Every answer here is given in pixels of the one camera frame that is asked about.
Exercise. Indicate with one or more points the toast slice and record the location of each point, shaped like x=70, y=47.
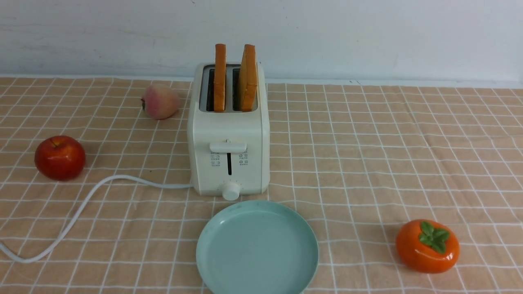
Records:
x=248, y=78
x=220, y=78

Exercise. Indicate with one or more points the white two-slot toaster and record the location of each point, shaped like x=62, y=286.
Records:
x=229, y=151

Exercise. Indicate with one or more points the light green round plate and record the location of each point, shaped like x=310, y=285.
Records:
x=257, y=247

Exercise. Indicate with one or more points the pink peach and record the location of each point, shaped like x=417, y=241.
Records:
x=160, y=102

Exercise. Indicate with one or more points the orange checkered tablecloth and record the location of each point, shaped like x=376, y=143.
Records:
x=357, y=162

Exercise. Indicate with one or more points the orange persimmon with green leaf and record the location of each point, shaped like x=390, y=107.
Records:
x=427, y=246

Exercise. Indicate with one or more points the red apple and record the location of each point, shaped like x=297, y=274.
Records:
x=60, y=158

